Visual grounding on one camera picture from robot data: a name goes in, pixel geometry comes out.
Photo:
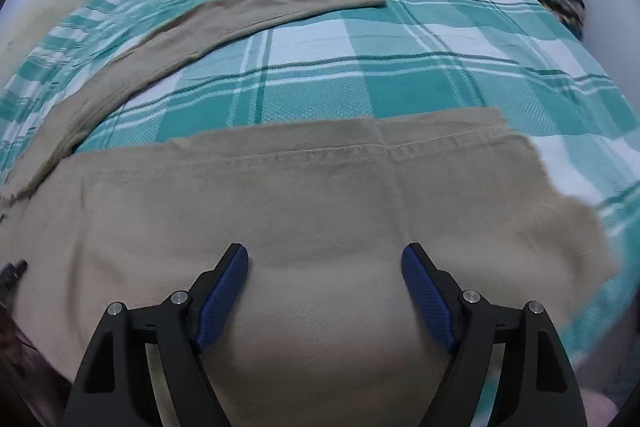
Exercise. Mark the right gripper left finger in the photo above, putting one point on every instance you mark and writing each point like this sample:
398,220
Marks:
113,386

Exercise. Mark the teal plaid bed cover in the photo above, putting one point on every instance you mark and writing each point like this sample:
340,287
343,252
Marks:
408,57

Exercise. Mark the beige khaki pants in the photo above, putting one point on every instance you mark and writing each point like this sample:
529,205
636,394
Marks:
325,333

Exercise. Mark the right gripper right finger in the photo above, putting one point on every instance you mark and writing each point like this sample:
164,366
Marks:
537,386

